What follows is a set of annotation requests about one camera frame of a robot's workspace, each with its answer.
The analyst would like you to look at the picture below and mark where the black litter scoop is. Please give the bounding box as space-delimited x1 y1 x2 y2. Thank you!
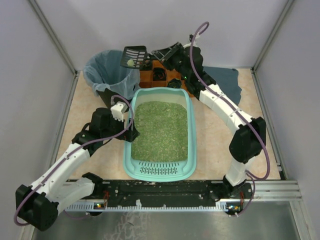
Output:
120 45 148 70

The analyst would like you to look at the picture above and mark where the pale green litter clump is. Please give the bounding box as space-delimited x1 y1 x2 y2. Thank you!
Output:
127 59 135 67

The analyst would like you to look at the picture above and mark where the teal plastic litter box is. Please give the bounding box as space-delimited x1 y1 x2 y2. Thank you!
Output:
123 87 197 182

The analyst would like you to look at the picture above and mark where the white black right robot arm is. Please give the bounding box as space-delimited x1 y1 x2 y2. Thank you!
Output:
151 42 266 194

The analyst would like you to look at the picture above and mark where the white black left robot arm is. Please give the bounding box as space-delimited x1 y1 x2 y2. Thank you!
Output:
13 102 139 231

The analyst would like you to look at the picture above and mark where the green cat litter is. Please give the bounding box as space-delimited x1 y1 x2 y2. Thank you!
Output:
131 101 188 163

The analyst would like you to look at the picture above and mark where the orange compartment tray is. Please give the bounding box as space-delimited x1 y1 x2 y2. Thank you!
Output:
139 60 193 98

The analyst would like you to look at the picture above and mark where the black trash bin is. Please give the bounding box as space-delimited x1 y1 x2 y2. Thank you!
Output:
92 85 124 109

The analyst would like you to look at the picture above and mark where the blue-grey folded cloth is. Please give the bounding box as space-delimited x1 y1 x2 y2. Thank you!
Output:
203 66 242 105

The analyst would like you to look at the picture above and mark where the blue plastic bin liner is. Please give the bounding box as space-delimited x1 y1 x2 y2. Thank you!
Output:
83 50 140 100

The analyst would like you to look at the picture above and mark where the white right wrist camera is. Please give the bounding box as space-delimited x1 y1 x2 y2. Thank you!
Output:
183 34 200 49

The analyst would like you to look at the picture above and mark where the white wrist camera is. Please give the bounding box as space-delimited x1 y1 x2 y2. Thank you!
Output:
110 101 128 122
183 34 200 49

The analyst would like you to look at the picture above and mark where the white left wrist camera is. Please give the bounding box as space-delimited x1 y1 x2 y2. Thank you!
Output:
110 101 128 122

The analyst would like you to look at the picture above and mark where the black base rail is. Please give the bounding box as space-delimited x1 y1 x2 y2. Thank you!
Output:
74 179 253 208

